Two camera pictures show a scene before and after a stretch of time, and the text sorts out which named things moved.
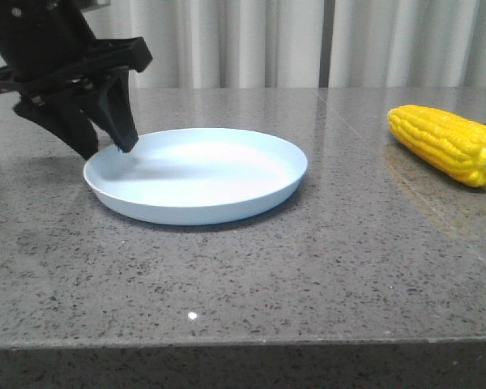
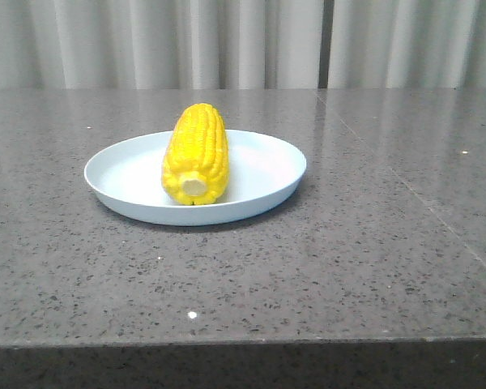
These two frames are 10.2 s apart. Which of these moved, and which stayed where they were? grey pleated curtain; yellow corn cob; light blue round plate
Moved: yellow corn cob
Stayed: light blue round plate; grey pleated curtain
